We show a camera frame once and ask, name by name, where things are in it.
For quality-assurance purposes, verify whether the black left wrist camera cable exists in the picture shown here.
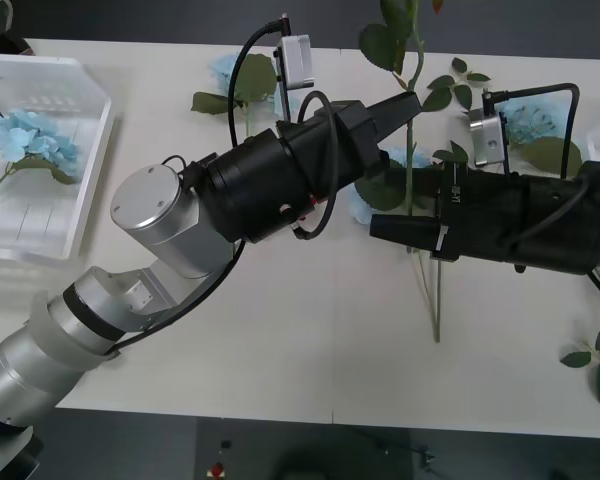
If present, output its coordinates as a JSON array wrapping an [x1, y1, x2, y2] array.
[[226, 14, 342, 242]]

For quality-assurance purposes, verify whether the black flat box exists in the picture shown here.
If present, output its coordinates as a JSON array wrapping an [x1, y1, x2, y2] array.
[[0, 37, 34, 57]]

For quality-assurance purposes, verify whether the shallow white plastic box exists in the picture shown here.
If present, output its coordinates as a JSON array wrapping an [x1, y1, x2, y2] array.
[[0, 53, 125, 266]]

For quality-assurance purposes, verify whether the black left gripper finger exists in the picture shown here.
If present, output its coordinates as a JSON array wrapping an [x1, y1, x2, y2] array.
[[370, 98, 424, 147], [365, 91, 420, 124]]

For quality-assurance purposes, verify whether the red rose green stem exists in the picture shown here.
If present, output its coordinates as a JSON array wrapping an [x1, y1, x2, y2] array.
[[358, 0, 469, 254]]

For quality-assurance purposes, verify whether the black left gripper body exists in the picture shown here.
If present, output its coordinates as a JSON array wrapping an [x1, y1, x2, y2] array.
[[277, 100, 392, 197]]

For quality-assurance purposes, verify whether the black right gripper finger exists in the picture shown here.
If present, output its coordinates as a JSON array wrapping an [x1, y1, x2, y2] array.
[[385, 165, 441, 200], [369, 213, 452, 254]]

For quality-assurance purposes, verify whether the pale grey right wrist camera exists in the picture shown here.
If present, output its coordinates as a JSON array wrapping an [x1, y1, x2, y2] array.
[[467, 107, 509, 169]]

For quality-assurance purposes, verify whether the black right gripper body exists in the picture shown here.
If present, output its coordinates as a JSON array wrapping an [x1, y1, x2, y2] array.
[[431, 160, 520, 265]]

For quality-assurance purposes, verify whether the pale grey wrist camera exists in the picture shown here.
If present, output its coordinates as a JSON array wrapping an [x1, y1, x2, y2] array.
[[272, 32, 318, 92], [467, 107, 509, 169]]

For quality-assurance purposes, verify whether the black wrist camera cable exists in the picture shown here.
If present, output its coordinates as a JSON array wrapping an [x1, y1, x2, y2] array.
[[226, 14, 342, 242], [481, 82, 589, 274]]

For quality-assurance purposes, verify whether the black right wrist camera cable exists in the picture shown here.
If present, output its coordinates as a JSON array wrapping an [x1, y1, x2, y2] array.
[[481, 82, 589, 274]]

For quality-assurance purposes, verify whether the pale grey left wrist camera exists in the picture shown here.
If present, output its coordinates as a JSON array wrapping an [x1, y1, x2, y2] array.
[[272, 32, 318, 92]]

